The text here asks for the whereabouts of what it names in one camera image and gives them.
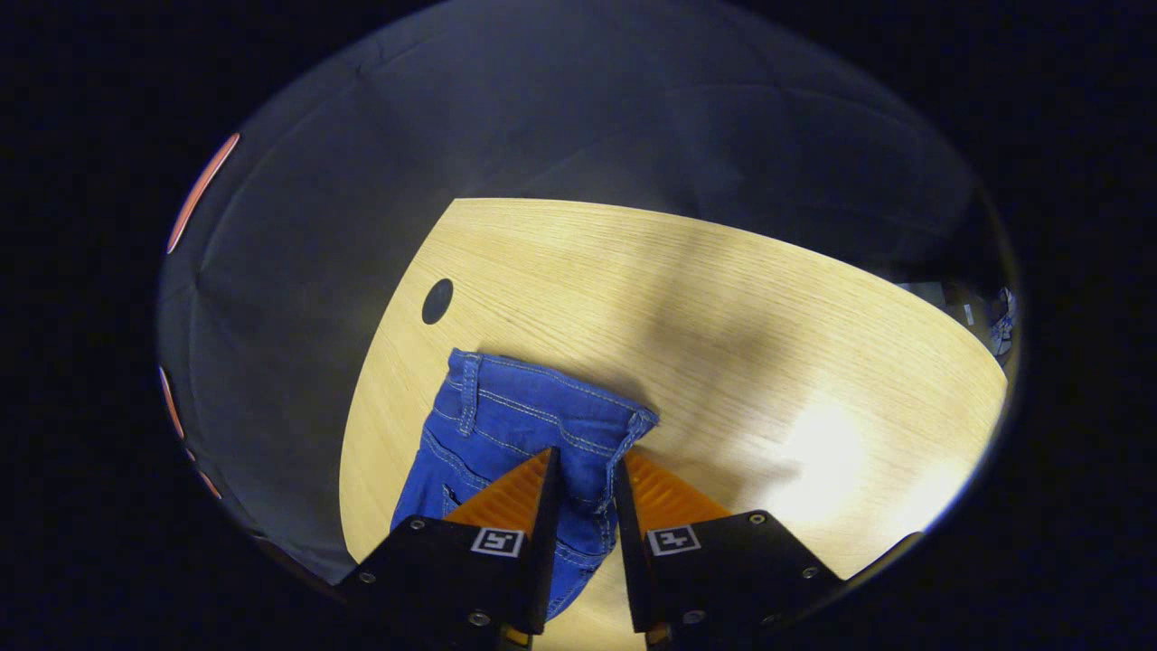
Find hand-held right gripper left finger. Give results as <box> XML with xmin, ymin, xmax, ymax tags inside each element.
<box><xmin>337</xmin><ymin>446</ymin><xmax>564</xmax><ymax>651</ymax></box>

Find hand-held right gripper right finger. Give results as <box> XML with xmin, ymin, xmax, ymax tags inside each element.
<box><xmin>612</xmin><ymin>446</ymin><xmax>848</xmax><ymax>651</ymax></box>

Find blue jeans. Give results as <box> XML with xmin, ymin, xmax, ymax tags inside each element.
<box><xmin>390</xmin><ymin>348</ymin><xmax>661</xmax><ymax>623</ymax></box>

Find black backdrop cloth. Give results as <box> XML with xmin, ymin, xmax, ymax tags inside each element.
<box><xmin>155</xmin><ymin>0</ymin><xmax>1013</xmax><ymax>580</ymax></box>

